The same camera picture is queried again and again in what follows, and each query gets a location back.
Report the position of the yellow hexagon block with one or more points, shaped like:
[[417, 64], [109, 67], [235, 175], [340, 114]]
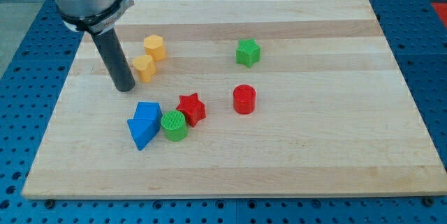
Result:
[[155, 47]]

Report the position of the green star block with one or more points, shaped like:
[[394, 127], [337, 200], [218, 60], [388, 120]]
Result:
[[248, 52]]

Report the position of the blue triangle block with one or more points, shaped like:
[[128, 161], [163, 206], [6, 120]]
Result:
[[143, 131]]

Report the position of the blue cube block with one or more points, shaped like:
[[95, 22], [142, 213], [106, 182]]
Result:
[[148, 110]]

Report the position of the green cylinder block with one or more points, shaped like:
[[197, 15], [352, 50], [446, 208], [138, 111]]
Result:
[[174, 125]]

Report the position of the red cylinder block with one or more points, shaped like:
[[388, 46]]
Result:
[[244, 99]]

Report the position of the yellow heart block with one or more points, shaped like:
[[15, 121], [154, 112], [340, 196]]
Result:
[[145, 68]]

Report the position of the red star block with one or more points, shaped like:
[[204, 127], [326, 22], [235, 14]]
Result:
[[192, 108]]

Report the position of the wooden board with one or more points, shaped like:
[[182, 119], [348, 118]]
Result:
[[334, 116]]

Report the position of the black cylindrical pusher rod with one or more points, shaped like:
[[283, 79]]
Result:
[[109, 47]]

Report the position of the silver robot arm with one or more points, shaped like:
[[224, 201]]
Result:
[[98, 18]]

